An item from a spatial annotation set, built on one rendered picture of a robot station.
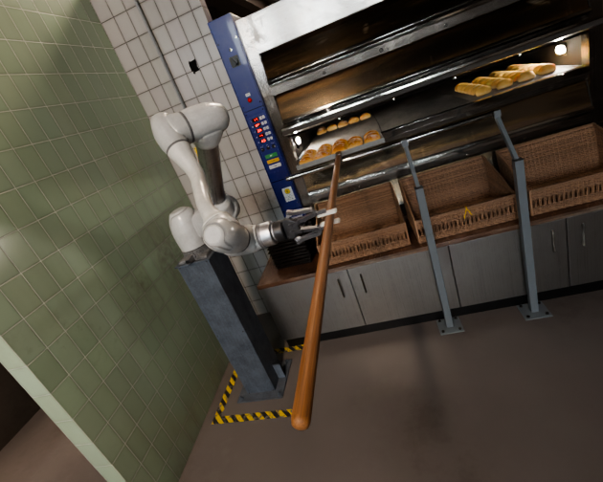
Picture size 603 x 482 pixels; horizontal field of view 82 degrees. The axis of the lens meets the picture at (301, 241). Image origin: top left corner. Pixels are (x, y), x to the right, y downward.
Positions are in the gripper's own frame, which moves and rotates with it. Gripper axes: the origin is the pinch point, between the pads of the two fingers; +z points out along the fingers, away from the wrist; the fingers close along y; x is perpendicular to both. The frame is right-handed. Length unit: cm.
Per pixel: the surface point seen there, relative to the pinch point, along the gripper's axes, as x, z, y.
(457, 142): -128, 73, 21
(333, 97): -129, 6, -30
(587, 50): -131, 149, -8
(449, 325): -70, 39, 117
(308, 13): -130, 5, -79
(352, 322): -76, -20, 105
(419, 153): -129, 50, 21
